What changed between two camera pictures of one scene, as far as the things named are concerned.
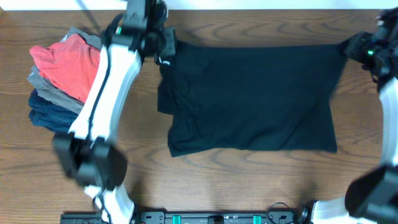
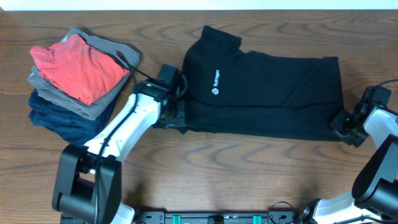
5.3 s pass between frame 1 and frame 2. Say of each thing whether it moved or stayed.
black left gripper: moved
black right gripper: moved
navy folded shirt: stayed
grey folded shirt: stayed
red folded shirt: stayed
